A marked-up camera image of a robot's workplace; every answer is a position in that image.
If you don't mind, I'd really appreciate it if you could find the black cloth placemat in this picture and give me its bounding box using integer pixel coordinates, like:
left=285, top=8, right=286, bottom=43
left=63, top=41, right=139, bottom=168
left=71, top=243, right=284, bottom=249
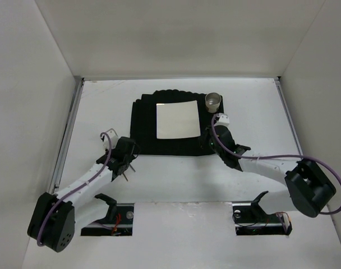
left=130, top=89, right=214, bottom=156

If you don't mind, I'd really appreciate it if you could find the metal cup with paper sleeve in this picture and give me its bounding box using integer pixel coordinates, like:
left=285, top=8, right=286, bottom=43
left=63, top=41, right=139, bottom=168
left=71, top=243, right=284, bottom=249
left=205, top=92, right=222, bottom=113

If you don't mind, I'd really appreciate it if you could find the square white plate black rim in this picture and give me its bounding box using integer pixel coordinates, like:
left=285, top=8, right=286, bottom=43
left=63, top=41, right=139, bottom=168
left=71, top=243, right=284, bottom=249
left=156, top=101, right=200, bottom=140

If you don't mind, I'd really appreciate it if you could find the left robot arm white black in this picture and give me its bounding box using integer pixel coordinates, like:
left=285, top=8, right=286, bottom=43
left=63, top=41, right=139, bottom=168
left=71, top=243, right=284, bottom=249
left=27, top=132, right=140, bottom=252

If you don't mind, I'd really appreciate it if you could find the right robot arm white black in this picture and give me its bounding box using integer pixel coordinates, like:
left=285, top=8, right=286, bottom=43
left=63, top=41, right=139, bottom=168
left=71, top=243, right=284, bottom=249
left=200, top=125, right=337, bottom=218

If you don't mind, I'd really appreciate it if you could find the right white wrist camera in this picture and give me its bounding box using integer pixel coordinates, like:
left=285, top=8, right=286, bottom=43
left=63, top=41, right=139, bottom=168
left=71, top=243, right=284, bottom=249
left=214, top=113, right=229, bottom=127

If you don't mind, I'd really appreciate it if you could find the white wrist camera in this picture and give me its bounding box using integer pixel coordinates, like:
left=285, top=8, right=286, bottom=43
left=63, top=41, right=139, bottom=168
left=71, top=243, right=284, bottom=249
left=100, top=128, right=119, bottom=150
left=214, top=113, right=229, bottom=127

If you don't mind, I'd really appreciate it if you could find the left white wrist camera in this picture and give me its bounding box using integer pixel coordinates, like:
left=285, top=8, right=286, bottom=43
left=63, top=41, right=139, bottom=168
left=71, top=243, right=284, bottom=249
left=100, top=128, right=119, bottom=150

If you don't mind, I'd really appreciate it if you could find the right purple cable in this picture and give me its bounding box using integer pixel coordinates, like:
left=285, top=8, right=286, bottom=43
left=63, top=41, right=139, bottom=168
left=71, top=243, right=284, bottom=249
left=211, top=114, right=341, bottom=215

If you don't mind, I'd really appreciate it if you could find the purple cable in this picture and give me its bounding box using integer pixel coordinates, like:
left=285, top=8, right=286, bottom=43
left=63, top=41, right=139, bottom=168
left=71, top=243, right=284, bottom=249
left=36, top=132, right=115, bottom=247
left=211, top=114, right=341, bottom=215

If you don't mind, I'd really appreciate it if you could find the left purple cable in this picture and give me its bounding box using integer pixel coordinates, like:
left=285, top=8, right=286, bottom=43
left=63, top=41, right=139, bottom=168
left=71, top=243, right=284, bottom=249
left=36, top=132, right=115, bottom=247

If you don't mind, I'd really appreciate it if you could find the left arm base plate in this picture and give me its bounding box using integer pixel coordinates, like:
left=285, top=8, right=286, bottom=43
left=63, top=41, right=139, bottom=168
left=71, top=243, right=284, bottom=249
left=81, top=203, right=135, bottom=237

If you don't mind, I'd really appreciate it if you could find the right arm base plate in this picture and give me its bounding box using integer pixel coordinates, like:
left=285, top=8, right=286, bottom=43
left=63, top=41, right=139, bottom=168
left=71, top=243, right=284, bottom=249
left=232, top=203, right=293, bottom=236

